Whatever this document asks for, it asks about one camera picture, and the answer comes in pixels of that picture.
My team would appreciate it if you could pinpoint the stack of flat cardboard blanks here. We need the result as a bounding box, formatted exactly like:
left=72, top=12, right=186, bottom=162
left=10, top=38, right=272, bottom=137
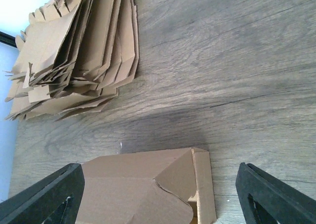
left=5, top=0, right=139, bottom=120

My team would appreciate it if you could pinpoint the black left corner frame post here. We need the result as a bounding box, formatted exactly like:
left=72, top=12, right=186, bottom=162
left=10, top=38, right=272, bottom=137
left=0, top=31, right=17, bottom=48

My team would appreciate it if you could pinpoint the brown cardboard box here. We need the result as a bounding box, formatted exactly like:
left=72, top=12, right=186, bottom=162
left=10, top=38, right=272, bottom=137
left=76, top=148, right=217, bottom=224

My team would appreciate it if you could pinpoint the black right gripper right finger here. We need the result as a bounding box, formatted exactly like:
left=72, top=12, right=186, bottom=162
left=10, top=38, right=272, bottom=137
left=236, top=163, right=316, bottom=224

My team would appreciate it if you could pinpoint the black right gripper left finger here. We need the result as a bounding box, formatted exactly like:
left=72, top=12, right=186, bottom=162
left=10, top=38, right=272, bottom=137
left=0, top=163, right=85, bottom=224

